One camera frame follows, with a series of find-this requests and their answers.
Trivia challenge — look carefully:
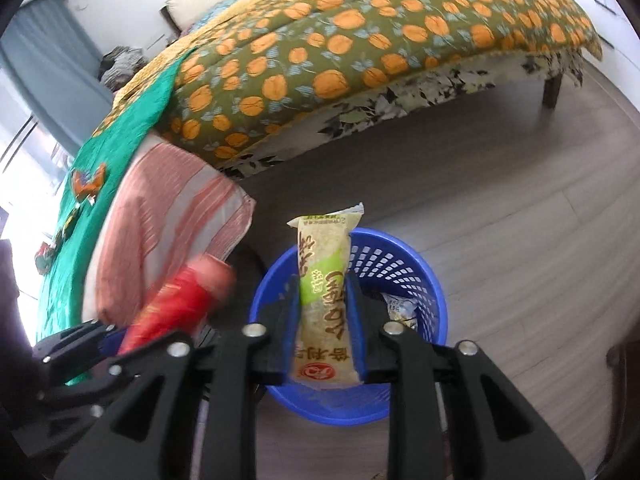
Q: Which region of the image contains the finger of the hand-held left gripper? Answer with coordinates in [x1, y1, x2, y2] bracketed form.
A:
[37, 352, 151, 411]
[32, 320, 126, 386]

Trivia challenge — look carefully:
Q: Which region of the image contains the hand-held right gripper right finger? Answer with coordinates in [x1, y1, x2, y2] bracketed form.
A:
[345, 270, 586, 480]

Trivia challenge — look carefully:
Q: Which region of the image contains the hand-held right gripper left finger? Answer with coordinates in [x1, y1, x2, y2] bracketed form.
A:
[52, 274, 303, 480]

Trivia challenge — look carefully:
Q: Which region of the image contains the white and blue snack packet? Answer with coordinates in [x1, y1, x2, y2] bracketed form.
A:
[380, 292, 418, 331]

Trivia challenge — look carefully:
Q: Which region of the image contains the yellow and green snack packet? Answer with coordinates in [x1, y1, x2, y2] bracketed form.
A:
[286, 202, 366, 388]

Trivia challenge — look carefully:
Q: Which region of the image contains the blue plastic basket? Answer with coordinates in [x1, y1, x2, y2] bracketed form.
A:
[248, 227, 448, 427]

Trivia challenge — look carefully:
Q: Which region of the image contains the red snack packet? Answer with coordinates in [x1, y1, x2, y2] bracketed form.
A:
[117, 254, 237, 356]

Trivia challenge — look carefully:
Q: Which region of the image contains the pink striped towel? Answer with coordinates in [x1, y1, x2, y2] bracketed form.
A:
[82, 140, 256, 328]

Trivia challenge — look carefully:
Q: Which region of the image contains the window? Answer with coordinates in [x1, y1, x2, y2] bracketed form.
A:
[0, 115, 71, 246]

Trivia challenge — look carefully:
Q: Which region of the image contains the green embroidered cloth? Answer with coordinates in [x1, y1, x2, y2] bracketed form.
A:
[35, 47, 198, 386]

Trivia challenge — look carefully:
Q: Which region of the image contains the floral bed sheet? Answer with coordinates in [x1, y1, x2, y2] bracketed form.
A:
[220, 50, 586, 181]

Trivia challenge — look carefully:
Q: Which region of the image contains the dark wooden furniture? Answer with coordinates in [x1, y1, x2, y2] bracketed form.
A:
[597, 340, 640, 480]

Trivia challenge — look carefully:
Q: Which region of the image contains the bed with orange-dotted quilt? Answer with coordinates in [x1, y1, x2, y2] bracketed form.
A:
[92, 0, 603, 171]

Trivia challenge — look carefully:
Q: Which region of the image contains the pile of striped clothes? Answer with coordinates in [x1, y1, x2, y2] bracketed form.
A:
[97, 46, 148, 92]

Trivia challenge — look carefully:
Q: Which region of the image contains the grey-blue curtain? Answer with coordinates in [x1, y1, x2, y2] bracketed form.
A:
[0, 0, 113, 148]

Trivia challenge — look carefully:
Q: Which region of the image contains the dark wooden bed leg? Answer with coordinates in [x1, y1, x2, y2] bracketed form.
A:
[541, 77, 563, 109]

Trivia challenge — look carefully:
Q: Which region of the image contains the dark wooden headboard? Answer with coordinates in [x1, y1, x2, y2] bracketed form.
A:
[159, 6, 181, 36]

